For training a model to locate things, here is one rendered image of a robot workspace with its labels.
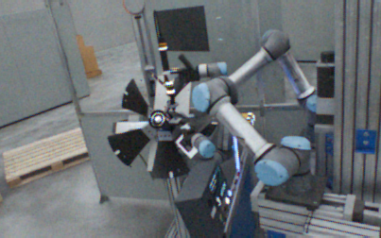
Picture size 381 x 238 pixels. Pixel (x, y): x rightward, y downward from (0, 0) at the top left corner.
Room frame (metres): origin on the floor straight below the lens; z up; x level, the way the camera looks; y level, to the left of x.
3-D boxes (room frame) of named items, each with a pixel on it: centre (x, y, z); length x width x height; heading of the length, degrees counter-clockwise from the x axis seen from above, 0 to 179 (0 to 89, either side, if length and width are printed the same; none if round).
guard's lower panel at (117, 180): (2.50, -0.17, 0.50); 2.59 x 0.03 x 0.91; 70
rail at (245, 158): (1.61, -0.22, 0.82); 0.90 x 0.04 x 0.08; 160
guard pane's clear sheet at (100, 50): (2.50, -0.17, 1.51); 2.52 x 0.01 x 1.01; 70
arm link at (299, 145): (1.19, -0.41, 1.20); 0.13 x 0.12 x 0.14; 129
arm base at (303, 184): (1.19, -0.42, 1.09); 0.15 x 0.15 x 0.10
